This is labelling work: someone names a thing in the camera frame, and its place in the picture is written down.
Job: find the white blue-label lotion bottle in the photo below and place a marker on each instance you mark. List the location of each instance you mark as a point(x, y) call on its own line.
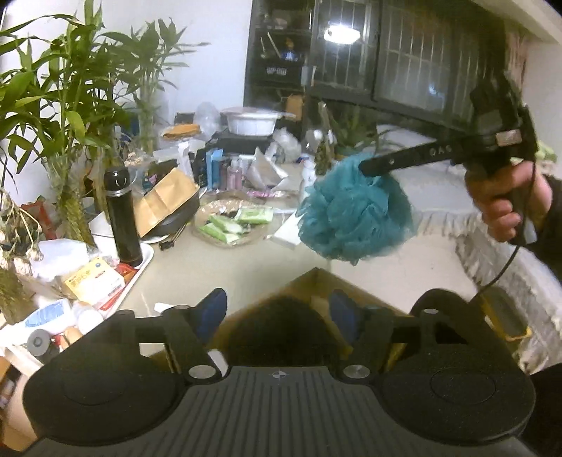
point(48, 314)

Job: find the white paper bag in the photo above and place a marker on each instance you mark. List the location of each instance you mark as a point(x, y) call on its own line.
point(263, 169)

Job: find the cardboard box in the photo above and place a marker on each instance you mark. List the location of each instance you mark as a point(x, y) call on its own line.
point(281, 290)

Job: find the small white bottle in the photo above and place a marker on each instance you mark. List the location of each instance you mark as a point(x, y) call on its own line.
point(88, 317)

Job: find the red carton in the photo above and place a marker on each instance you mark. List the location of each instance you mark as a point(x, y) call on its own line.
point(39, 213)

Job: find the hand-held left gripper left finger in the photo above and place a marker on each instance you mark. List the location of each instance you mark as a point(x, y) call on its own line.
point(213, 310)

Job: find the pink bottle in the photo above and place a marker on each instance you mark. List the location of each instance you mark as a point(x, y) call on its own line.
point(234, 175)

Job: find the black shelf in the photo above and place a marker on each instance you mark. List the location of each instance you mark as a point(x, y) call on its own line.
point(276, 48)

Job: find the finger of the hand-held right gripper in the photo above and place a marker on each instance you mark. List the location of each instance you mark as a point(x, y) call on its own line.
point(417, 156)

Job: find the black plush earmuffs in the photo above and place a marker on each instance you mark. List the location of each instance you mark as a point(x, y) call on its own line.
point(285, 329)

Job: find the glass bowl of green packets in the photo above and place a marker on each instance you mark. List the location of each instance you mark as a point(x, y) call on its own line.
point(259, 233)

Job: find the brown paper bag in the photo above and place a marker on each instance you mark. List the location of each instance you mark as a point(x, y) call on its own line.
point(164, 202)

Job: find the blue carton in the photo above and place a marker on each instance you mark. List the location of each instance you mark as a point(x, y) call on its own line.
point(214, 169)

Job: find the flat red box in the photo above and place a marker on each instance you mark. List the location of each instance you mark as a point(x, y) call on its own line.
point(127, 272)

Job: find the barred window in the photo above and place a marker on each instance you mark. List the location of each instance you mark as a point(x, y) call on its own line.
point(417, 52)

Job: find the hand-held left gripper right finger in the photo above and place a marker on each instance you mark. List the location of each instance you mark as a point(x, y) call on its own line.
point(344, 312)

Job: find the person's right hand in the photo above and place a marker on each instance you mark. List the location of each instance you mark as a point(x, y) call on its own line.
point(505, 202)

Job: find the yellow-edged grey pouch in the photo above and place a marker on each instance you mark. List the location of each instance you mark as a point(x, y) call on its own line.
point(505, 314)

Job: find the white tray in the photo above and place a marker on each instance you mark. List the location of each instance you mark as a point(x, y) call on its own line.
point(145, 263)

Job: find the white flat box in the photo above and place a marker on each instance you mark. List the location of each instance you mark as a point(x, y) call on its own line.
point(287, 230)

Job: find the white handheld fan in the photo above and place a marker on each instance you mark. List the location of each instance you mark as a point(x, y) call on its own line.
point(314, 140)

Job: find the green wet wipes pack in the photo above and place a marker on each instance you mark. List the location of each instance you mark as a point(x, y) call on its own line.
point(217, 233)
point(226, 224)
point(254, 215)

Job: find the yellow medicine box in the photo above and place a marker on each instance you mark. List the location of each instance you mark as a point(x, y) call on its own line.
point(92, 279)

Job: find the black box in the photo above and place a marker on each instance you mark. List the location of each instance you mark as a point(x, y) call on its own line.
point(241, 143)

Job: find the white plastic bag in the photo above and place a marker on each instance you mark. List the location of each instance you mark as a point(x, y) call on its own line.
point(63, 259)

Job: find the teal bath loofah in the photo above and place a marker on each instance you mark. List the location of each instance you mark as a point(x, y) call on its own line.
point(351, 211)

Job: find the black thermos bottle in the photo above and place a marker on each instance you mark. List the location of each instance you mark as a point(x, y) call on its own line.
point(123, 219)

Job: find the white takeaway bowl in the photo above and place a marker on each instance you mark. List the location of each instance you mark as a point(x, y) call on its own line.
point(254, 121)

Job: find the white covered sofa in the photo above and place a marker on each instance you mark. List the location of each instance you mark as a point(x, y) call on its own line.
point(439, 228)

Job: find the wilted white flowers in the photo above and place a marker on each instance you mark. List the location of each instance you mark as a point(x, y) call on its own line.
point(19, 237)

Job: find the plate of orange food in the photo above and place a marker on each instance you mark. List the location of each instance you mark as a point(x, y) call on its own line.
point(181, 132)

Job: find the lucky bamboo in glass vase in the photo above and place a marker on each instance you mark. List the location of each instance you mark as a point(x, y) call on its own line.
point(147, 127)
point(100, 175)
point(72, 206)

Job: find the spider plant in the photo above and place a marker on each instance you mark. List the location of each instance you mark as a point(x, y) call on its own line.
point(355, 132)

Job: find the clear plastic bag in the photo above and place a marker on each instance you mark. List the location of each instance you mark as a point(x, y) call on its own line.
point(207, 116)

